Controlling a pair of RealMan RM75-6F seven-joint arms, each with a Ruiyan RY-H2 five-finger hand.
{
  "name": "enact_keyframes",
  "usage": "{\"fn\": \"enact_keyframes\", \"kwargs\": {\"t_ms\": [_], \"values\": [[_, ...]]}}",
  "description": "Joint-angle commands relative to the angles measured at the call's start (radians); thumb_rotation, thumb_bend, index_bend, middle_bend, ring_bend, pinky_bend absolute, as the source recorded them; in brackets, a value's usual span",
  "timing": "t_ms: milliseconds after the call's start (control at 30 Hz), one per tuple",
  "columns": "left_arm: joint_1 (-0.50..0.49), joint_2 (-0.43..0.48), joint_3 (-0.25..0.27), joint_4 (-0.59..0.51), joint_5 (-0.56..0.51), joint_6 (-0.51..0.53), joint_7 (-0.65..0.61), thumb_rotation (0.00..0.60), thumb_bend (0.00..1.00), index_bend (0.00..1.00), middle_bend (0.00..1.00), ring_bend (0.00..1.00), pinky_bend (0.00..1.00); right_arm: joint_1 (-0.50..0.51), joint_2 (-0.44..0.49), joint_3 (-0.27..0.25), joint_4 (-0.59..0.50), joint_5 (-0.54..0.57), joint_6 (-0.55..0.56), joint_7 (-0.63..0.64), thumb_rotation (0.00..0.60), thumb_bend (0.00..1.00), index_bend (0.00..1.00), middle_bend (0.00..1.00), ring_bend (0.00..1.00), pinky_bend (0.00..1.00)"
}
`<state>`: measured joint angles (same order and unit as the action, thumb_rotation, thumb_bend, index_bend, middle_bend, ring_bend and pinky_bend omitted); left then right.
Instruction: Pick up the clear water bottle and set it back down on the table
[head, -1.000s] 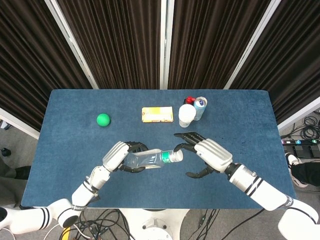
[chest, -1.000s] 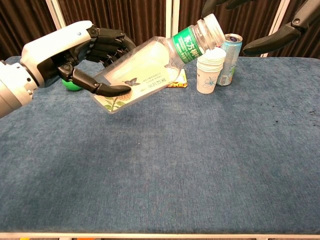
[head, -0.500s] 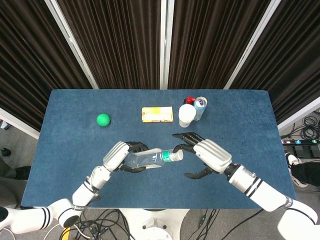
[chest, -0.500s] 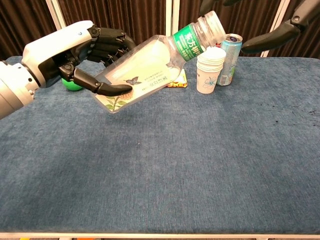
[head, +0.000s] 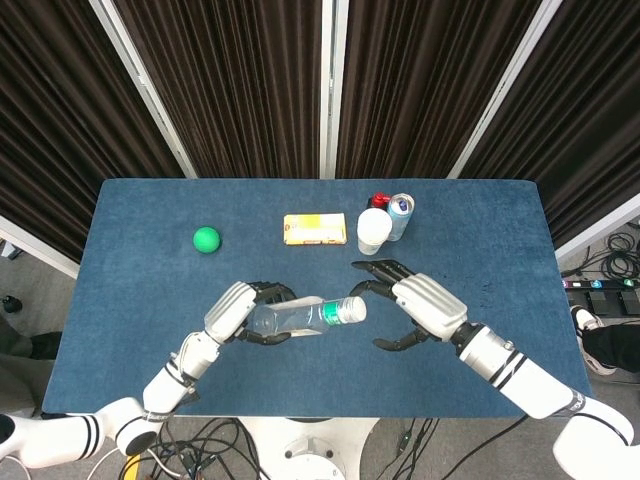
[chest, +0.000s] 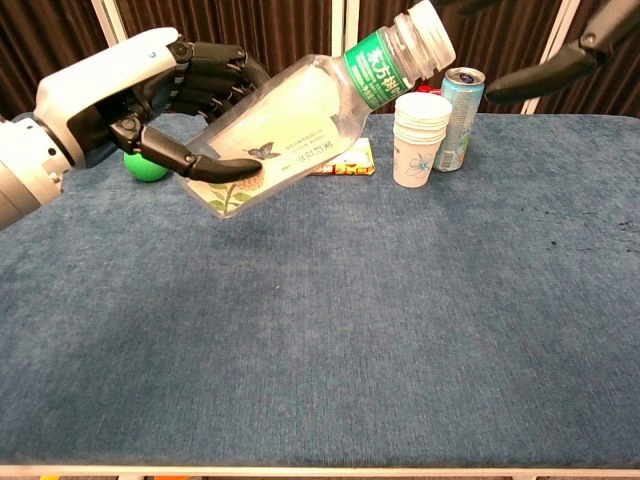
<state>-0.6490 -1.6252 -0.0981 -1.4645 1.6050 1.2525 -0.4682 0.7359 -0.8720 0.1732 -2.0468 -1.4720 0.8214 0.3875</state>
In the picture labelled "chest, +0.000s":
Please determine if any transparent plastic bottle green label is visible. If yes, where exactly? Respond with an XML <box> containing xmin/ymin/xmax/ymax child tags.
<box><xmin>177</xmin><ymin>10</ymin><xmax>441</xmax><ymax>221</ymax></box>

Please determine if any dark brown curtain panel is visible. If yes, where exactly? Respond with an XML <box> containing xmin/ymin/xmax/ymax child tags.
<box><xmin>0</xmin><ymin>0</ymin><xmax>109</xmax><ymax>121</ymax></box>
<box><xmin>537</xmin><ymin>0</ymin><xmax>640</xmax><ymax>119</ymax></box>
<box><xmin>357</xmin><ymin>0</ymin><xmax>566</xmax><ymax>115</ymax></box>
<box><xmin>113</xmin><ymin>0</ymin><xmax>337</xmax><ymax>101</ymax></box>

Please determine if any white paper cup stack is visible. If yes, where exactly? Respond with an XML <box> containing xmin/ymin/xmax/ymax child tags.
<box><xmin>392</xmin><ymin>93</ymin><xmax>454</xmax><ymax>189</ymax></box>

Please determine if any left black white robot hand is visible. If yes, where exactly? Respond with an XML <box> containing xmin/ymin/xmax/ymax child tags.
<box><xmin>33</xmin><ymin>27</ymin><xmax>272</xmax><ymax>182</ymax></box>

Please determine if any yellow snack box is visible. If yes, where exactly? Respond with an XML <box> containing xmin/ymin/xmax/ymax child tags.
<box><xmin>309</xmin><ymin>137</ymin><xmax>376</xmax><ymax>177</ymax></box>

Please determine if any green ball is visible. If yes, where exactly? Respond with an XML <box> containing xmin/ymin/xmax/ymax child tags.
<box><xmin>123</xmin><ymin>151</ymin><xmax>171</xmax><ymax>181</ymax></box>

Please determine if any blue table mat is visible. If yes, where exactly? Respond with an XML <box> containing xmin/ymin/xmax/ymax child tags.
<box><xmin>0</xmin><ymin>112</ymin><xmax>640</xmax><ymax>469</ymax></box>

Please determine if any light blue drink can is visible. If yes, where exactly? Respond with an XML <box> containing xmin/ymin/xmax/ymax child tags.
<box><xmin>432</xmin><ymin>67</ymin><xmax>487</xmax><ymax>173</ymax></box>

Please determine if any white frame post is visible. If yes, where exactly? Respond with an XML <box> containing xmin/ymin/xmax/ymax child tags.
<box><xmin>331</xmin><ymin>0</ymin><xmax>362</xmax><ymax>59</ymax></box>
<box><xmin>89</xmin><ymin>0</ymin><xmax>121</xmax><ymax>41</ymax></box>
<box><xmin>519</xmin><ymin>0</ymin><xmax>577</xmax><ymax>115</ymax></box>

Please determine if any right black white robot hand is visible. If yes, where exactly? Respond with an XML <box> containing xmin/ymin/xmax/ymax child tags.
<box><xmin>434</xmin><ymin>0</ymin><xmax>640</xmax><ymax>105</ymax></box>

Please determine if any white bottle cap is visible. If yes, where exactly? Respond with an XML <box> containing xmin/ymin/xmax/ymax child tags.
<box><xmin>405</xmin><ymin>0</ymin><xmax>457</xmax><ymax>81</ymax></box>

